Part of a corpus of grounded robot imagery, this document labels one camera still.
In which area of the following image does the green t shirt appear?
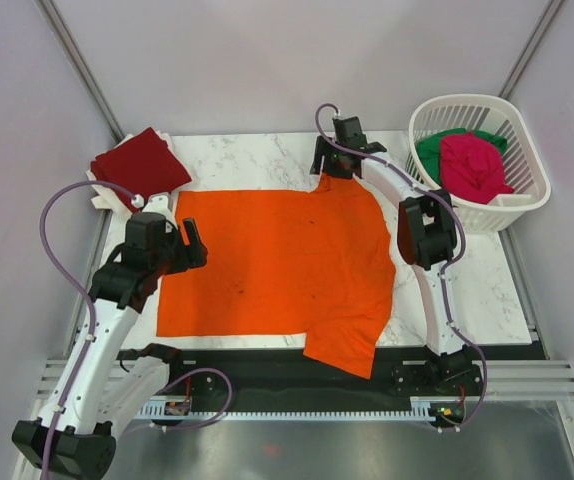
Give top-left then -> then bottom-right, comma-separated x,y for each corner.
415,128 -> 508,185

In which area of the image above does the folded white t shirt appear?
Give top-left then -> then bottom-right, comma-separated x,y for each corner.
85,128 -> 172,217

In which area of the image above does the orange t shirt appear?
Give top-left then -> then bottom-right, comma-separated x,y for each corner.
157,176 -> 396,379

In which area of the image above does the folded dark red t shirt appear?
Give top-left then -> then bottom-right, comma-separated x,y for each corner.
88,127 -> 192,200

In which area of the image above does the magenta t shirt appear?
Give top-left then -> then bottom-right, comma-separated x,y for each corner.
439,131 -> 514,204

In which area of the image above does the metal corner post right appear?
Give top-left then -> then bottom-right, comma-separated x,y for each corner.
498,0 -> 567,100

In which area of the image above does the white slotted cable duct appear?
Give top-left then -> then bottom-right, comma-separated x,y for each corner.
109,394 -> 463,421

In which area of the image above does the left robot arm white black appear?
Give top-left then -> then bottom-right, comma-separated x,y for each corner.
12,193 -> 206,479

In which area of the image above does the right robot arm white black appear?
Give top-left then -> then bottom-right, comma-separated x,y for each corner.
310,103 -> 488,397

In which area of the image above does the metal corner post left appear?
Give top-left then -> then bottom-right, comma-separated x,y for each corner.
35,0 -> 125,142

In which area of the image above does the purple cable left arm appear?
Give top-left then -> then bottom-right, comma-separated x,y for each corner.
39,181 -> 232,474

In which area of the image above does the white plastic laundry basket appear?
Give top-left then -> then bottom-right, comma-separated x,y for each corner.
405,94 -> 551,233

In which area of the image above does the aluminium rail frame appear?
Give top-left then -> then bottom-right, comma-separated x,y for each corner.
35,360 -> 574,401

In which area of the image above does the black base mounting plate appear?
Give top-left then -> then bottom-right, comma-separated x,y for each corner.
163,347 -> 478,413

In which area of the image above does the metal corner post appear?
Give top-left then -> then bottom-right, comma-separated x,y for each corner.
35,0 -> 125,142
498,0 -> 567,100

